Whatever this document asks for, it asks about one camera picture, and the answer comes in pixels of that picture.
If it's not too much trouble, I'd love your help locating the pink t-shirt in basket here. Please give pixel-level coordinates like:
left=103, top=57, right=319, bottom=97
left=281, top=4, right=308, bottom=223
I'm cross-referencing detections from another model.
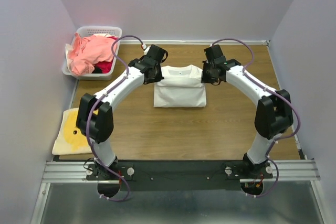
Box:
left=65, top=33, right=111, bottom=76

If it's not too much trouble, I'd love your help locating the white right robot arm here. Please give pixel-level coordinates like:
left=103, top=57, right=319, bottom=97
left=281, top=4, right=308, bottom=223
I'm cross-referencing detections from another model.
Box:
left=201, top=45, right=293, bottom=178

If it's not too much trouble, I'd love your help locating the aluminium front rail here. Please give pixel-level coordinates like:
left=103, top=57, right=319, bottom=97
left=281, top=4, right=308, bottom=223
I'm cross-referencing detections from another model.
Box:
left=42, top=159, right=321, bottom=184

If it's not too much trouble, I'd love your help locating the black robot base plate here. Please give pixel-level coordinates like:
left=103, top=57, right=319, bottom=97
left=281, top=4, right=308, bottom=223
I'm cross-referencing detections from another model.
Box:
left=86, top=159, right=273, bottom=191

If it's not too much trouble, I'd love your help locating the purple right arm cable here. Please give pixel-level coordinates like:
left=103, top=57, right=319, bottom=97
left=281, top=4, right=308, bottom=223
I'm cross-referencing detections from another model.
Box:
left=209, top=37, right=302, bottom=200

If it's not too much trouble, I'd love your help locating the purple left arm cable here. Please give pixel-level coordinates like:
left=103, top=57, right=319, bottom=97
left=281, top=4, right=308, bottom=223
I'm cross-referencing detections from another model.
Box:
left=86, top=35, right=149, bottom=202

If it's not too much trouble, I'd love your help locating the white floral print t-shirt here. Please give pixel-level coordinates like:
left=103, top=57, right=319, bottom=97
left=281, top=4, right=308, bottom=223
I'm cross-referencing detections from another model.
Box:
left=153, top=65, right=207, bottom=108

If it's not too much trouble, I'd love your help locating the white plastic laundry basket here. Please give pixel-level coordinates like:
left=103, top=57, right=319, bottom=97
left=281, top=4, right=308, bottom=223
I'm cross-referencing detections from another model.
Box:
left=62, top=26, right=122, bottom=80

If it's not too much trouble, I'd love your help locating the red garment in basket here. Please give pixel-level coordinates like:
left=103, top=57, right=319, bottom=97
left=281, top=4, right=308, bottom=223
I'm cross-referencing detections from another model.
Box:
left=92, top=34, right=118, bottom=74

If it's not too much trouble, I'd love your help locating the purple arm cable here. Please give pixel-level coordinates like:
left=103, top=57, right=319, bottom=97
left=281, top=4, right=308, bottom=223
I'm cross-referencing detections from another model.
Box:
left=209, top=37, right=302, bottom=200
left=86, top=35, right=149, bottom=202

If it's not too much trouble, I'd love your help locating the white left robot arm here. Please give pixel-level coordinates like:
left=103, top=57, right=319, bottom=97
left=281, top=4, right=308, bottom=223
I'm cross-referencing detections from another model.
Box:
left=76, top=45, right=168, bottom=179

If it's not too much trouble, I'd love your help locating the folded yellow chick t-shirt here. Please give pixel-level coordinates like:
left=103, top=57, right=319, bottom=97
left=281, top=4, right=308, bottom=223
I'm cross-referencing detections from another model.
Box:
left=52, top=108, right=92, bottom=155

